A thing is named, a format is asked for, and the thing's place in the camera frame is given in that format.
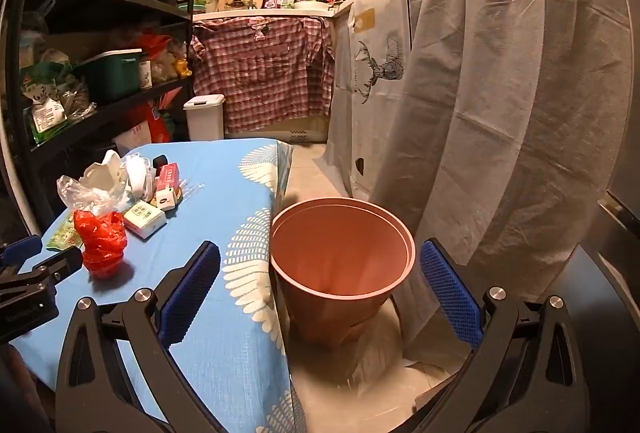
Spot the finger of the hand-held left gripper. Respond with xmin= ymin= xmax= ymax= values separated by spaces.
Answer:
xmin=0 ymin=245 xmax=83 ymax=304
xmin=0 ymin=235 xmax=43 ymax=266

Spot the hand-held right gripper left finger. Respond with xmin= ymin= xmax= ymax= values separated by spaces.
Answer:
xmin=55 ymin=240 xmax=231 ymax=433

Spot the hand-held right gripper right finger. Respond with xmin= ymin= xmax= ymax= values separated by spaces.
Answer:
xmin=412 ymin=238 xmax=591 ymax=433

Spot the red plastic bag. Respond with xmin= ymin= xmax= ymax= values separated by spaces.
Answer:
xmin=73 ymin=209 xmax=128 ymax=281

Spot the cream paper napkin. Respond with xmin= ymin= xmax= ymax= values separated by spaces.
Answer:
xmin=82 ymin=150 xmax=126 ymax=194

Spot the pink plastic bin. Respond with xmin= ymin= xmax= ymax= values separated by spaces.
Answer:
xmin=270 ymin=198 xmax=416 ymax=346

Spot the green floral packet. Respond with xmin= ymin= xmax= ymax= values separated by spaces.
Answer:
xmin=46 ymin=217 xmax=83 ymax=253

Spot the clear plastic bag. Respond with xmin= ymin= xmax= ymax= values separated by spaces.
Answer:
xmin=56 ymin=174 xmax=131 ymax=219

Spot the white small box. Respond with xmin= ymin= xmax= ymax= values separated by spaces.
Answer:
xmin=122 ymin=200 xmax=167 ymax=240

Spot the clear plastic wrapper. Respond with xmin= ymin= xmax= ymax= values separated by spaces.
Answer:
xmin=177 ymin=180 xmax=207 ymax=201

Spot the white crumpled tissue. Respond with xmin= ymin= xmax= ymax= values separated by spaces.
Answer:
xmin=124 ymin=154 xmax=157 ymax=203

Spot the small pink box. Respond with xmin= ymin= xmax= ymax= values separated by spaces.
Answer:
xmin=155 ymin=163 xmax=182 ymax=191

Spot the blue printed tablecloth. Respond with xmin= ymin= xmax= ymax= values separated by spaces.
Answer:
xmin=10 ymin=138 xmax=296 ymax=433

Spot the green white food packet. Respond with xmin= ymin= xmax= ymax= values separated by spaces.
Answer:
xmin=31 ymin=97 xmax=69 ymax=145
xmin=21 ymin=63 xmax=76 ymax=106

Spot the white plastic bag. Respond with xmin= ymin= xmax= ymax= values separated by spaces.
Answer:
xmin=114 ymin=123 xmax=151 ymax=156

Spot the orange plastic bag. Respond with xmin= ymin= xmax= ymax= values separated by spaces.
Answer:
xmin=125 ymin=100 xmax=173 ymax=144

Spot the white pedal bin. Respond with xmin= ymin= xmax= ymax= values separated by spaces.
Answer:
xmin=183 ymin=94 xmax=226 ymax=143

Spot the grey curtain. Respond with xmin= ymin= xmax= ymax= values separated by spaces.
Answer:
xmin=370 ymin=0 xmax=636 ymax=359

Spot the green plastic box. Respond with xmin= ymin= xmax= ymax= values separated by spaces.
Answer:
xmin=75 ymin=49 xmax=143 ymax=103

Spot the plaid shirt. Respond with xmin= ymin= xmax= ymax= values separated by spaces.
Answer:
xmin=189 ymin=16 xmax=335 ymax=134

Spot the red packet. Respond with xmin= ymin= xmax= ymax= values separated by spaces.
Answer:
xmin=137 ymin=33 xmax=171 ymax=59

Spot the white deer print cloth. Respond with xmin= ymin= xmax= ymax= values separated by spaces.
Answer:
xmin=312 ymin=0 xmax=423 ymax=204

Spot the black shelf rack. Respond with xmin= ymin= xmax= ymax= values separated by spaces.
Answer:
xmin=0 ymin=0 xmax=201 ymax=234

